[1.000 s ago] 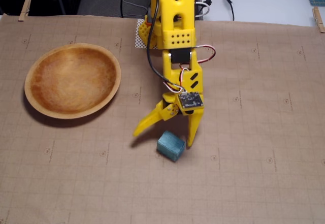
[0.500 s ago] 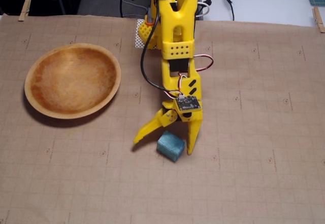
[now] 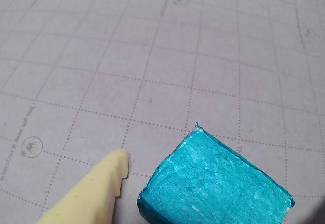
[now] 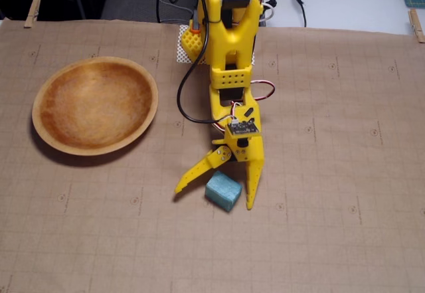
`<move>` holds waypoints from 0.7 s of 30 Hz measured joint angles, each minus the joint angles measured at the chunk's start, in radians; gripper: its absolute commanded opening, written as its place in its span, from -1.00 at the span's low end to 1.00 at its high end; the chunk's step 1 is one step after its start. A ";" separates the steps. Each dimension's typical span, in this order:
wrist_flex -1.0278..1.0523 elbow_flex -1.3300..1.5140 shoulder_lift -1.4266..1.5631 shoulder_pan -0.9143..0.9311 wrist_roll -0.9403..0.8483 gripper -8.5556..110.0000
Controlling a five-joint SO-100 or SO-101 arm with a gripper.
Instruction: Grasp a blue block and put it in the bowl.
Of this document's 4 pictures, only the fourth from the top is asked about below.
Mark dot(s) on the wooden clothespin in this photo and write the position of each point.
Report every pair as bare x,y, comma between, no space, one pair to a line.
415,24
32,10

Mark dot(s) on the gridded gift wrap paper sheet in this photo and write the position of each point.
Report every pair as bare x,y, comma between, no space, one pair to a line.
332,206

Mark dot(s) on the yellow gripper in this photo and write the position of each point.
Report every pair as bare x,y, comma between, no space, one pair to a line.
250,155

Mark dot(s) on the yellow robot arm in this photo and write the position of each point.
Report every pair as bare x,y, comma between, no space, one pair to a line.
232,40

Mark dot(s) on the blue foam block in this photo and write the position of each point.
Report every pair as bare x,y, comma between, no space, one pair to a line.
222,190

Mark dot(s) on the yellow lattice base clamp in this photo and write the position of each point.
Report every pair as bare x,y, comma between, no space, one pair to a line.
193,44

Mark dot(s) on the round wooden bowl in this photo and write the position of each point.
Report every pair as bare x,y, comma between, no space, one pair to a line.
94,103

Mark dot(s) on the white mesh base pad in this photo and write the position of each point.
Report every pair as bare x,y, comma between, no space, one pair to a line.
182,57

